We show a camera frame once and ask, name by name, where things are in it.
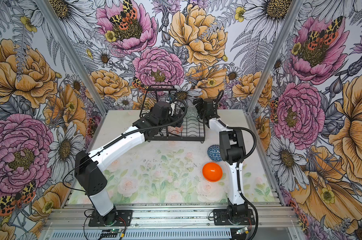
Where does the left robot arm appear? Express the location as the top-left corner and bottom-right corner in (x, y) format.
(74, 99), (187, 226)

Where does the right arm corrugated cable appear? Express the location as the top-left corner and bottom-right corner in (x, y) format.
(215, 89), (259, 240)

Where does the black wire dish rack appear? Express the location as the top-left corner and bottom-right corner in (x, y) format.
(140, 85), (205, 143)

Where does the dark blue patterned bowl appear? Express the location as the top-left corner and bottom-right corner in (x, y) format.
(207, 145), (222, 162)

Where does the aluminium front rail frame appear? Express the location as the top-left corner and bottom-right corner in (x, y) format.
(40, 202), (305, 240)

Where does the green circuit board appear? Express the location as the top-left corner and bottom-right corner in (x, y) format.
(101, 229), (124, 237)

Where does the plain orange bowl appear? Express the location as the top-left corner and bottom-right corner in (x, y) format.
(202, 163), (223, 183)

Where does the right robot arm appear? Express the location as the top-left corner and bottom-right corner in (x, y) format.
(193, 98), (248, 224)

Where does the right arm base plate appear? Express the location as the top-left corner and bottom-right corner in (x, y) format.
(213, 209), (256, 226)

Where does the orange patterned bowl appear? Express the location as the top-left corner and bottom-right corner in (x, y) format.
(168, 126), (183, 135)

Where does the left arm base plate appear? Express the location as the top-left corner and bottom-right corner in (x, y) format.
(89, 210), (133, 227)

